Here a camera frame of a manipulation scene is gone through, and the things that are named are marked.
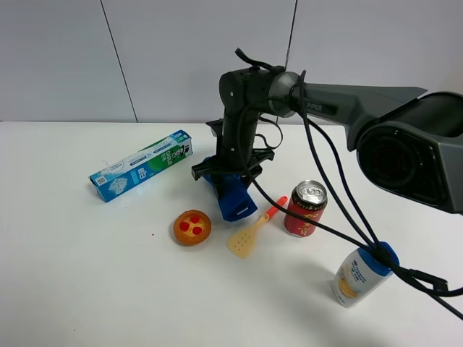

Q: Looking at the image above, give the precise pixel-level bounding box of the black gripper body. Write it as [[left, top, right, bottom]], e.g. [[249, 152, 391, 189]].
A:
[[192, 119, 275, 187]]

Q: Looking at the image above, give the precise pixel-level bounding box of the blue cloth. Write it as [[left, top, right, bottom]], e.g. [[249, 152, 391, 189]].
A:
[[203, 167, 258, 222]]

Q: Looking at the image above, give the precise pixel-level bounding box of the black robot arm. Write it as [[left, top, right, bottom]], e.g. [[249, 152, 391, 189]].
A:
[[192, 67, 462, 214]]

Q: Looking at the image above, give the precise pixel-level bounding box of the red drink can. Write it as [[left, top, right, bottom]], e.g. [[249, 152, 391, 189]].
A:
[[284, 180, 328, 237]]

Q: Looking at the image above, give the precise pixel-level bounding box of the toy fruit tart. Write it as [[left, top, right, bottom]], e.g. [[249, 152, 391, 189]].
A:
[[173, 210, 212, 246]]

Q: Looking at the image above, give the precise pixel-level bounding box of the blue green toothpaste box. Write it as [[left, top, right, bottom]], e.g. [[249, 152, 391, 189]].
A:
[[89, 130, 192, 202]]

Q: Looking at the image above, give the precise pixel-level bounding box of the white blue shampoo bottle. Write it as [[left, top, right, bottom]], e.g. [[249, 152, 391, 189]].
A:
[[332, 248, 393, 308]]

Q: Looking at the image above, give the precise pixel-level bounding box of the orange handled toy spatula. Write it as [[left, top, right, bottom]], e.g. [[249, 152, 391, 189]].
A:
[[226, 196, 289, 260]]

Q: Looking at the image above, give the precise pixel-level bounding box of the black cable bundle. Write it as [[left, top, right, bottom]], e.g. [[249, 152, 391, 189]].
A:
[[234, 48, 463, 321]]

